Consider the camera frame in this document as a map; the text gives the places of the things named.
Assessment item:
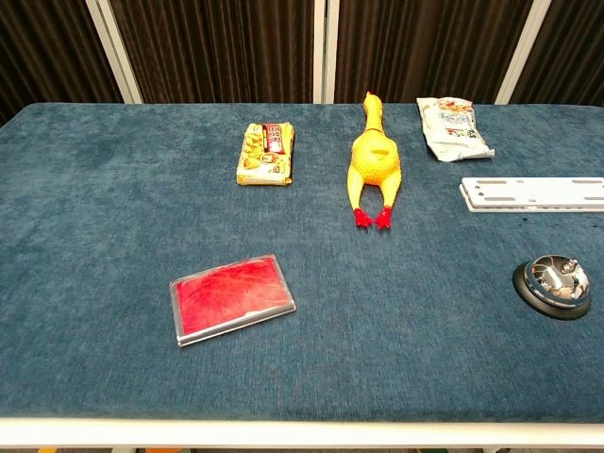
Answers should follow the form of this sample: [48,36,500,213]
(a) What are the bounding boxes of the chrome bell with black base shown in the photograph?
[512,254,593,322]

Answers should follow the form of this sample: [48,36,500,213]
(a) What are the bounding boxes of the yellow snack box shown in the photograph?
[235,122,297,187]

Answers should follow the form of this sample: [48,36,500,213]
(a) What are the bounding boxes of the yellow rubber chicken toy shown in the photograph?
[346,91,402,231]

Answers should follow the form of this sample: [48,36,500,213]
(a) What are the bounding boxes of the blue table mat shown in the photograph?
[0,102,604,422]

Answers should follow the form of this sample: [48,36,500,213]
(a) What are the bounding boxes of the white snack bag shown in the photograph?
[416,95,496,163]

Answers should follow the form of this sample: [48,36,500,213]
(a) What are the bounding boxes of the dark pleated partition panel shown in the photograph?
[334,0,533,105]
[511,0,604,110]
[0,0,125,126]
[108,0,316,105]

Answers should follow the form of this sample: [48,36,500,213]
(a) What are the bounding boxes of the white partition post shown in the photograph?
[495,0,553,105]
[85,0,143,105]
[312,0,341,105]

